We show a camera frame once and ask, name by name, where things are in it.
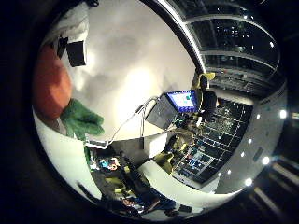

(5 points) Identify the red strawberry plush toy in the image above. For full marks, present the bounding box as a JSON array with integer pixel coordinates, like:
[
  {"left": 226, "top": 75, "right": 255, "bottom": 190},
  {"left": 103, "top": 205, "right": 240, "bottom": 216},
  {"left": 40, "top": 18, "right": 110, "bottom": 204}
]
[{"left": 32, "top": 44, "right": 106, "bottom": 142}]

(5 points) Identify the person in dark clothes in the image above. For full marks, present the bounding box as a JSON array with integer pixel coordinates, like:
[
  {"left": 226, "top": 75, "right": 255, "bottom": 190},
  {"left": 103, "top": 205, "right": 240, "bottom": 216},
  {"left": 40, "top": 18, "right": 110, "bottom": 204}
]
[{"left": 192, "top": 72, "right": 219, "bottom": 123}]

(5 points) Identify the thin white cable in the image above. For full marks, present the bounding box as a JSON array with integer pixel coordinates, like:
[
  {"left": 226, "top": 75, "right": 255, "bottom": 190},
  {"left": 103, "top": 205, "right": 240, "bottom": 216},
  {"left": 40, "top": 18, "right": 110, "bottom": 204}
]
[{"left": 107, "top": 96, "right": 161, "bottom": 147}]

